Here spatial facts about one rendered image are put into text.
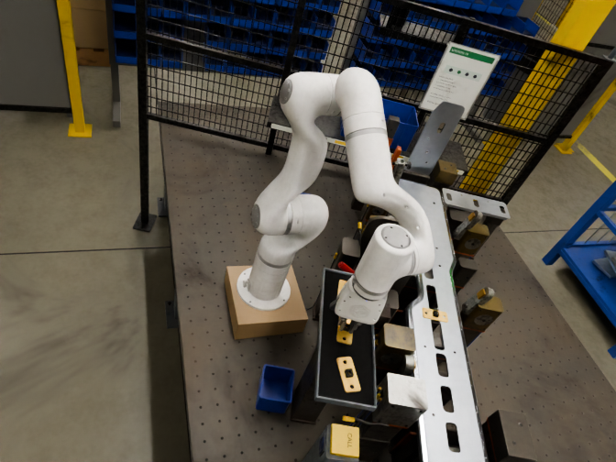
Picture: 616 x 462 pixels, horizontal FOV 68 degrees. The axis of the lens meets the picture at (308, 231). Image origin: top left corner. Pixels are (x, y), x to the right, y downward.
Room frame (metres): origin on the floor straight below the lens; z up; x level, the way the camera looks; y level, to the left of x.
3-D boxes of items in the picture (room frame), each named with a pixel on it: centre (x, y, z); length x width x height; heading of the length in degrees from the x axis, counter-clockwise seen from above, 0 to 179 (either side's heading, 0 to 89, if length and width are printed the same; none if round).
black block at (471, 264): (1.25, -0.60, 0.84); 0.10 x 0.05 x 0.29; 100
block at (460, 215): (1.52, -0.58, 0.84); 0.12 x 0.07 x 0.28; 100
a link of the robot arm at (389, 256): (0.68, -0.17, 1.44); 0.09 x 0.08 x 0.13; 122
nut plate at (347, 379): (0.56, -0.20, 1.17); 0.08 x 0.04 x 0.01; 26
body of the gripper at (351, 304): (0.68, -0.17, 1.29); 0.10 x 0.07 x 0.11; 95
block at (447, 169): (1.70, -0.47, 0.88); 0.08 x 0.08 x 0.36; 10
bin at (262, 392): (0.67, -0.07, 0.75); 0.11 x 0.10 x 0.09; 10
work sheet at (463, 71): (1.97, -0.39, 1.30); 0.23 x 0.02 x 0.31; 100
